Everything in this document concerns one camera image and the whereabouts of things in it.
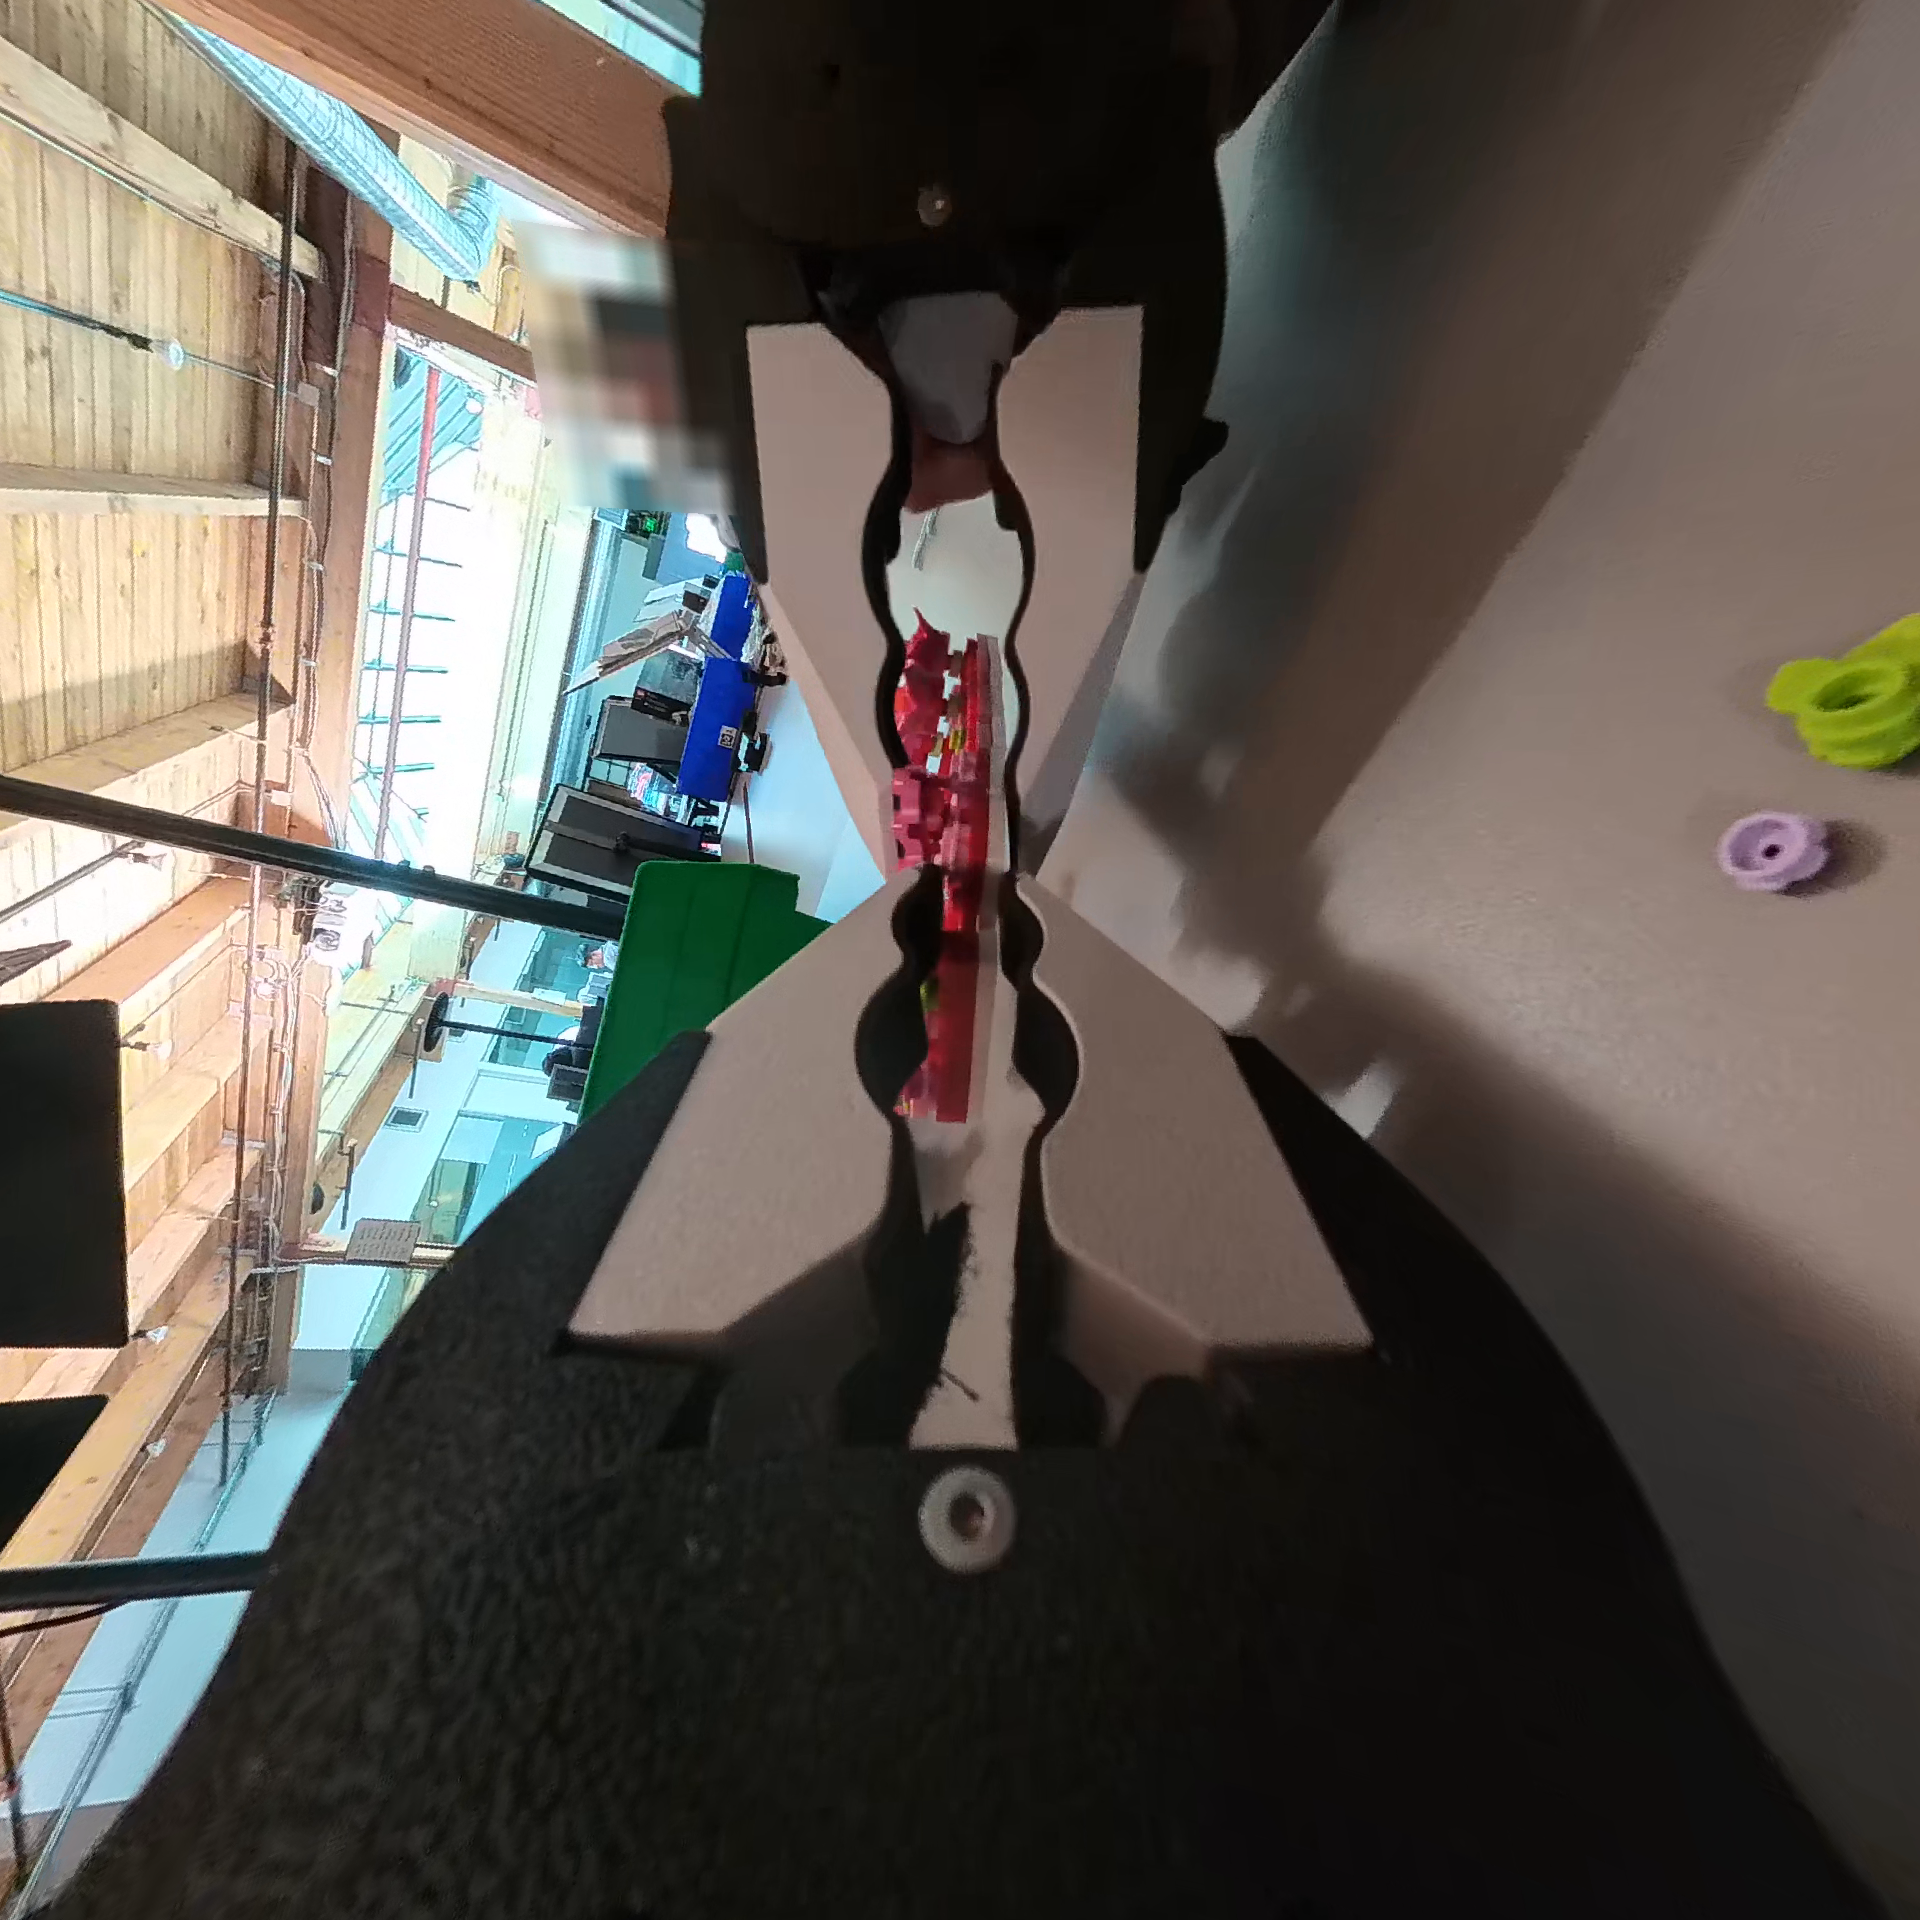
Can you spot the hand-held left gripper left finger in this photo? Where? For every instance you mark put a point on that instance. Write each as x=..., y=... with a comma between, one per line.
x=750, y=1188

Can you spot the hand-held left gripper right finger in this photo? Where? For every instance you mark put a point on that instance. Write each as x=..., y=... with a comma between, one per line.
x=1200, y=1198

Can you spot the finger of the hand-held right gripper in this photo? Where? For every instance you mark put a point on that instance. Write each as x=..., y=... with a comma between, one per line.
x=1088, y=479
x=808, y=497

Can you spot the red lego half with hearts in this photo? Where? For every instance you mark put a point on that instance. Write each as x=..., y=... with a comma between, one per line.
x=973, y=748

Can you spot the lilac round lego stud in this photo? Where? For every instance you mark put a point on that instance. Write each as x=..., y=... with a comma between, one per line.
x=1740, y=857

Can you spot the green leaf lego piece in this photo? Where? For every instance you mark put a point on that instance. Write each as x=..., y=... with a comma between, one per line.
x=1816, y=722

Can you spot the person's right hand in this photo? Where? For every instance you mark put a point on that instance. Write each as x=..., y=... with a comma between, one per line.
x=949, y=476

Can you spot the blue table cloth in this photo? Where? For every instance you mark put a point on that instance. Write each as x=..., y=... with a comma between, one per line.
x=734, y=613
x=710, y=727

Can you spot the silver metal stand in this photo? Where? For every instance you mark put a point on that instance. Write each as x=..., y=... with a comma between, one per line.
x=640, y=649

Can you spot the green plastic crate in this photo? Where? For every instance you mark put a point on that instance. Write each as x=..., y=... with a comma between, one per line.
x=693, y=963

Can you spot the black equipment case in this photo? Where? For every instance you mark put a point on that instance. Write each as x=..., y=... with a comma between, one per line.
x=647, y=737

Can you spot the black round-base stand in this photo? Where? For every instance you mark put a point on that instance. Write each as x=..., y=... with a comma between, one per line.
x=438, y=1027

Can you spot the black box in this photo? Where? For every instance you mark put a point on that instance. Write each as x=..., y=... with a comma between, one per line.
x=601, y=840

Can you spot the black pole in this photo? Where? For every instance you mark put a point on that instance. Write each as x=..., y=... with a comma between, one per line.
x=298, y=861
x=137, y=1577

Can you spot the black panel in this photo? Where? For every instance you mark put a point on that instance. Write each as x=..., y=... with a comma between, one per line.
x=37, y=1465
x=58, y=1169

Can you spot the metal air duct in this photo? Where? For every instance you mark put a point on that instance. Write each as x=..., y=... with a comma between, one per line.
x=374, y=191

